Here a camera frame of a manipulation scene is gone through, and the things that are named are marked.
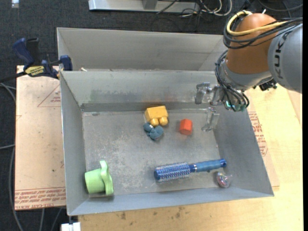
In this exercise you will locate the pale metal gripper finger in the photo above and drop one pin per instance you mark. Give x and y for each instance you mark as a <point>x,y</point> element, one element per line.
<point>211,119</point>
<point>200,93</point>

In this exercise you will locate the orange-red block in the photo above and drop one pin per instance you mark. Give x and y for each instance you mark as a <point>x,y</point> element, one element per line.
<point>185,127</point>

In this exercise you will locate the yellow toy block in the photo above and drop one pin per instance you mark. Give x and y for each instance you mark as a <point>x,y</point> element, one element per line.
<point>156,114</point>

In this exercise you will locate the blue-grey cloth toy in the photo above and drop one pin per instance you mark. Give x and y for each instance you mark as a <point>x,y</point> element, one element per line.
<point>154,131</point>

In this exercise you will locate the clear multicoloured ball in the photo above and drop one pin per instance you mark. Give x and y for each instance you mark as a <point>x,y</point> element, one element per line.
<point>222,179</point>

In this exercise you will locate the blue round hairbrush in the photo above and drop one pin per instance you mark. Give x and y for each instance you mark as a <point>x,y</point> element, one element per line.
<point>173,172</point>

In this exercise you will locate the grey metal bin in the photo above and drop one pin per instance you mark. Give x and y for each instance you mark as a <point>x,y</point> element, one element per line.
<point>134,153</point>

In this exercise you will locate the light green plastic cup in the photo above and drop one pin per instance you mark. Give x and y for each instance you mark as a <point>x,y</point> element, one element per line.
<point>96,180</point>

